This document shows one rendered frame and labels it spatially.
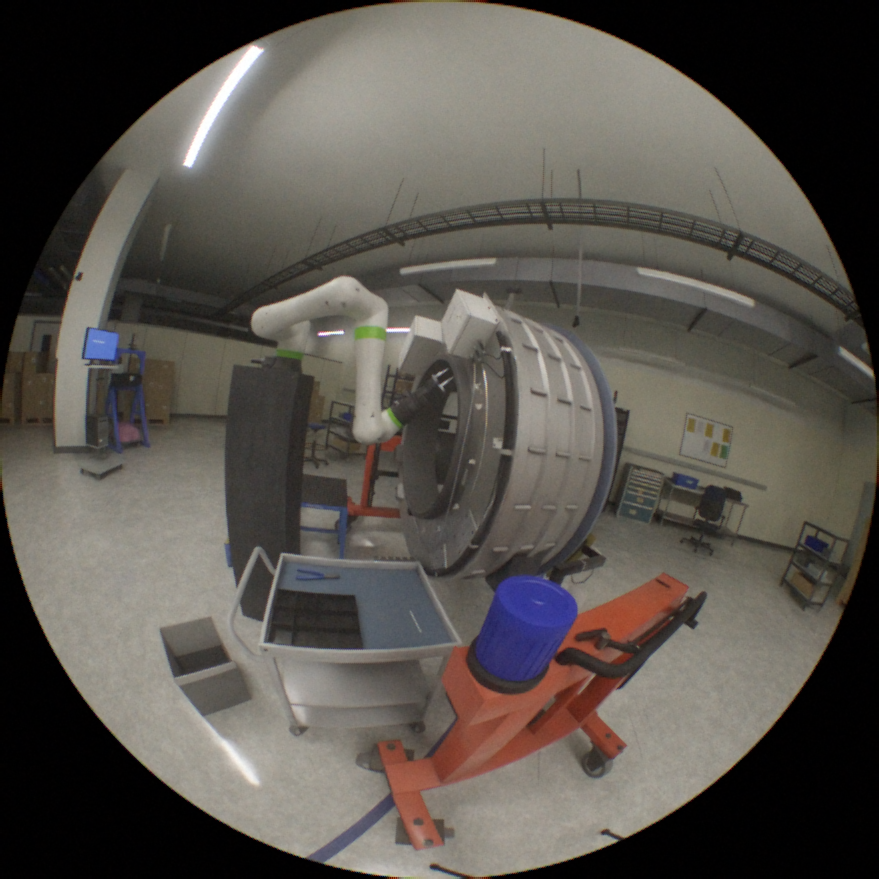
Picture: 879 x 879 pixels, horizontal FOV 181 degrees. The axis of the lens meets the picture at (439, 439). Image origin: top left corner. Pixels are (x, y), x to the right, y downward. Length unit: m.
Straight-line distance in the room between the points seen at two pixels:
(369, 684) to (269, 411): 1.13
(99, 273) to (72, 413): 1.94
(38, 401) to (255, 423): 7.01
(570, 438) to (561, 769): 1.45
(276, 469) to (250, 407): 0.28
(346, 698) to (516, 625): 0.89
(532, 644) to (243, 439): 1.20
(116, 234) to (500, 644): 5.55
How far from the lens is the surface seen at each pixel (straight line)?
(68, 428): 5.23
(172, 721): 1.56
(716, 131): 3.44
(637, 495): 5.58
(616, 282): 4.49
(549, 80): 3.08
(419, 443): 1.78
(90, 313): 5.13
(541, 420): 0.86
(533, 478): 0.86
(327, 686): 1.17
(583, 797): 1.57
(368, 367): 0.94
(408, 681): 1.21
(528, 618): 0.34
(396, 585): 1.06
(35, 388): 7.84
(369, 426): 0.92
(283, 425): 1.17
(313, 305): 0.95
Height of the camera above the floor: 1.32
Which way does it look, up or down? 7 degrees down
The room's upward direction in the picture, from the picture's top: 11 degrees clockwise
